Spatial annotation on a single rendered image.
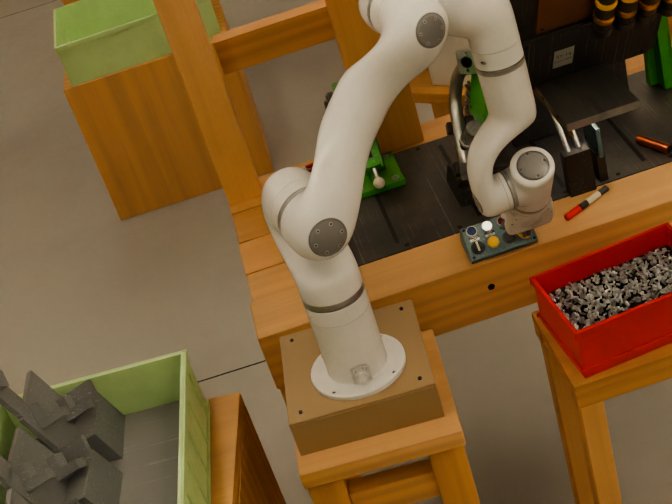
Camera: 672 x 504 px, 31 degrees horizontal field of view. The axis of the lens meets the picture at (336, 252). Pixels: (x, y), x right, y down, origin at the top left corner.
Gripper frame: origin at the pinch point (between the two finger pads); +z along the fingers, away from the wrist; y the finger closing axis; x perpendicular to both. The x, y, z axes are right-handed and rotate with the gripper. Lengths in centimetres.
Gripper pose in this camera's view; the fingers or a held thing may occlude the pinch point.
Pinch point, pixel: (524, 227)
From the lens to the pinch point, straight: 257.9
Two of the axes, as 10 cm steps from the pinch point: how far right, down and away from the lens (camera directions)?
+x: -3.0, -8.8, 3.6
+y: 9.5, -3.2, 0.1
